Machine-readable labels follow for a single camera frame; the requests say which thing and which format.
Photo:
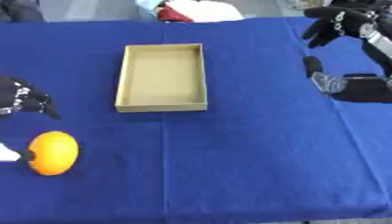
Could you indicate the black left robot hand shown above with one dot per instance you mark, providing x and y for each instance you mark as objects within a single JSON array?
[{"x": 20, "y": 99}]

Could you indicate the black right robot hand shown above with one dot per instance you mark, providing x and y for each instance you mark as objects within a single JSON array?
[{"x": 367, "y": 89}]

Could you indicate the red and white bag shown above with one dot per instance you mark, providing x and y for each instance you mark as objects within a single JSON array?
[{"x": 201, "y": 11}]

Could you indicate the orange toy fruit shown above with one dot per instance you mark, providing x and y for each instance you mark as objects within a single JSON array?
[{"x": 53, "y": 153}]

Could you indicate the tan cardboard box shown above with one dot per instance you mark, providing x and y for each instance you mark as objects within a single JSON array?
[{"x": 162, "y": 78}]

